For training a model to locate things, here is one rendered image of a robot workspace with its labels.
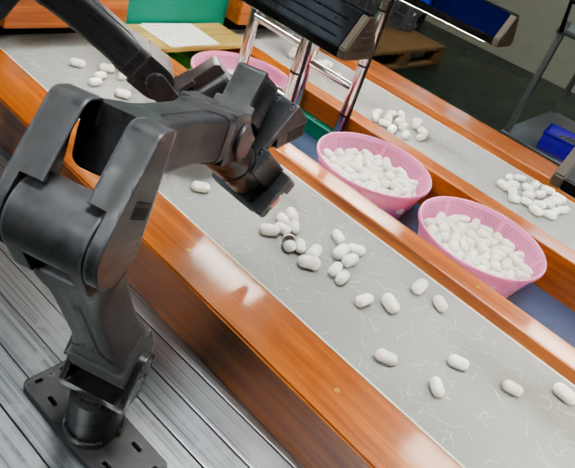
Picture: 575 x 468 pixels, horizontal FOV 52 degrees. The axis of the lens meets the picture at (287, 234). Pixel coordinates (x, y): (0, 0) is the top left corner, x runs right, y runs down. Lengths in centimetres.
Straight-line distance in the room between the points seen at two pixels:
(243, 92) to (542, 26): 582
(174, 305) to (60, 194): 46
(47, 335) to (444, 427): 54
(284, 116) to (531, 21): 578
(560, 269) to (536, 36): 523
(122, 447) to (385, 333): 41
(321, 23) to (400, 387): 56
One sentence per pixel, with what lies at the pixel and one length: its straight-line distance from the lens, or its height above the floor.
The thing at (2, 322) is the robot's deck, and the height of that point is 67.
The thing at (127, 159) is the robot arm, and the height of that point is 109.
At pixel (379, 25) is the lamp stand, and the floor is 100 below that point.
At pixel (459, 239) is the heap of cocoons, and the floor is 74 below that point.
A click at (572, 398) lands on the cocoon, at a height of 76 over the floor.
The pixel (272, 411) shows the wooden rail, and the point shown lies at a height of 70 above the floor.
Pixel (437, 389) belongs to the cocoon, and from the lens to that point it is 85.
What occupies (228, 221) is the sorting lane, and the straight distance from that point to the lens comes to 100.
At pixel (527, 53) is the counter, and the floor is 14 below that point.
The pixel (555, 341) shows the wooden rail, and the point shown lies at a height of 77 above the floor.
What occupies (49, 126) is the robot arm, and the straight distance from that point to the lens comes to 45.
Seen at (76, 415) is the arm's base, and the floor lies 73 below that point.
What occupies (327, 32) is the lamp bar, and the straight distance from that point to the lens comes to 95.
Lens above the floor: 131
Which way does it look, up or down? 34 degrees down
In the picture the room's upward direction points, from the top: 20 degrees clockwise
